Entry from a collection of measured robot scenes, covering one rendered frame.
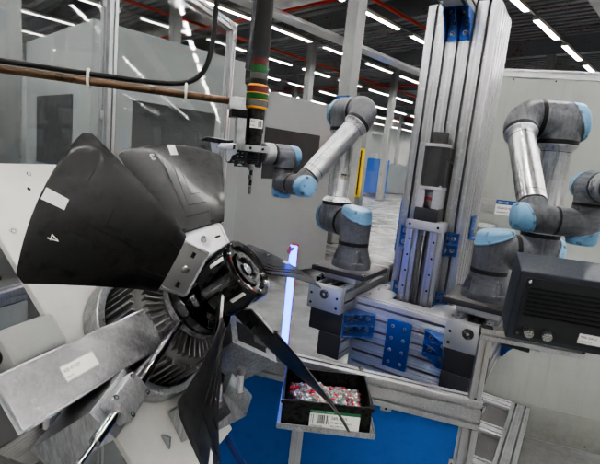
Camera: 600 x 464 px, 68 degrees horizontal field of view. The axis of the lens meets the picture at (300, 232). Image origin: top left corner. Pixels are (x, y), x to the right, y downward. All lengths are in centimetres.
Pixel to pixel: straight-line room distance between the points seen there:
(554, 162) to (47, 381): 142
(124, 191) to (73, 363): 25
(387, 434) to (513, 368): 158
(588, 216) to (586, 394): 176
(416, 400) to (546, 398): 170
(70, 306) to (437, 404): 92
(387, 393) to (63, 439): 85
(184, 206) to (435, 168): 101
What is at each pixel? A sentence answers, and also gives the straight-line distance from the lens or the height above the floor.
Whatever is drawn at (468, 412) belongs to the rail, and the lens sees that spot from 133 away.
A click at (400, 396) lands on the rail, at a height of 82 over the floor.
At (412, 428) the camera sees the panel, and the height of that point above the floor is 73.
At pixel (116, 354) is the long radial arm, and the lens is 76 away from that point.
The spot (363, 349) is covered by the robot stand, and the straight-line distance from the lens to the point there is 174.
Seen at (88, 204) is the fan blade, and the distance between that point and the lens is 69.
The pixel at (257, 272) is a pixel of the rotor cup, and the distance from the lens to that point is 85.
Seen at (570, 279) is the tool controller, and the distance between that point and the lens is 118.
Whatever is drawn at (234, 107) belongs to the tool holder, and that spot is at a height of 151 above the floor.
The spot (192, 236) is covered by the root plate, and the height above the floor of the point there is 126.
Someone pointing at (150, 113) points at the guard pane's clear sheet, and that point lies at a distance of 185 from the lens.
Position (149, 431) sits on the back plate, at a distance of 91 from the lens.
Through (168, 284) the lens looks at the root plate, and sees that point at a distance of 79.
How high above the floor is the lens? 143
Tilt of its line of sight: 9 degrees down
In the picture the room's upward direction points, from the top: 6 degrees clockwise
